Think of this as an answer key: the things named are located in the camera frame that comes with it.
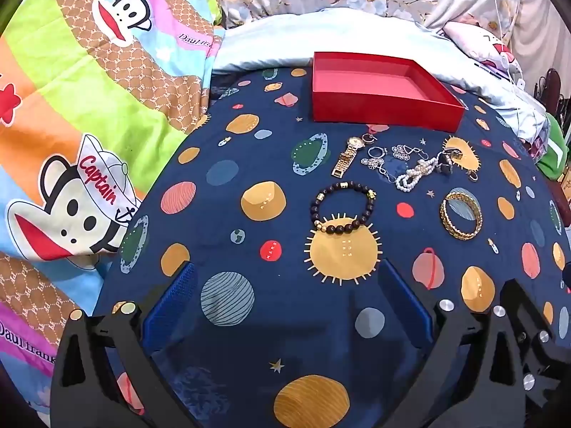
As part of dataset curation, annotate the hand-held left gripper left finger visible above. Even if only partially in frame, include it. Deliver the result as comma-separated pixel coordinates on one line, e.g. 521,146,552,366
49,261,210,428

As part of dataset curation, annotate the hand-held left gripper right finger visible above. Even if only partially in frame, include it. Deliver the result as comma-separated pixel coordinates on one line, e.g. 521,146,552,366
378,259,571,428

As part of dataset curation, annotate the gold bangle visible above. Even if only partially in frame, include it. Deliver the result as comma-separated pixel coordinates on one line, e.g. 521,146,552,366
439,191,484,241

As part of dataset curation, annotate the white pearl bracelet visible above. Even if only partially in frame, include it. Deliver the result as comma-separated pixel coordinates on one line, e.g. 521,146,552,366
395,158,440,194

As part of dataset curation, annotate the dark bead bracelet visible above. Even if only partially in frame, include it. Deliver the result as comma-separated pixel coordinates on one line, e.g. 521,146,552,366
310,180,378,236

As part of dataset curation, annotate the dark metal link bracelet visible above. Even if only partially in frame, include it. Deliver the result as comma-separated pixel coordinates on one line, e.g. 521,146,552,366
435,147,465,177

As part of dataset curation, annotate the gold wrist watch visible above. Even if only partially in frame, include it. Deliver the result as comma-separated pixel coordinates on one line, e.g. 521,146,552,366
331,136,367,179

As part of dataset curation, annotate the red cardboard box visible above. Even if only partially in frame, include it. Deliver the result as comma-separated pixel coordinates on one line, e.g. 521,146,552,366
311,51,465,133

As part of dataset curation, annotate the navy planet-print blanket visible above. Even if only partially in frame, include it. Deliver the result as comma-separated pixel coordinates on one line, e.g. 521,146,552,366
91,67,571,428

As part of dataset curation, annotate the colourful cartoon monkey blanket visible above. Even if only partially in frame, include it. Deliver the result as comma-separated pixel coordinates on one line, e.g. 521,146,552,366
0,0,224,415

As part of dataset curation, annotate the green cloth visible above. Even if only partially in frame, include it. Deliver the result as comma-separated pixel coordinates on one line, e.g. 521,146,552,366
535,111,571,179

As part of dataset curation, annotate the pink cartoon pillow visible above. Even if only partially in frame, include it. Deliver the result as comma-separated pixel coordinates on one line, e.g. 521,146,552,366
441,20,522,74

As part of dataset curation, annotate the light blue quilt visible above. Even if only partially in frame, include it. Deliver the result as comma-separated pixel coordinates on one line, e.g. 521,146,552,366
213,8,549,143

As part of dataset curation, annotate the thin silver chain necklace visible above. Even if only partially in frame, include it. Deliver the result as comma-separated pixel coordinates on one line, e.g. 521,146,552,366
360,145,399,183

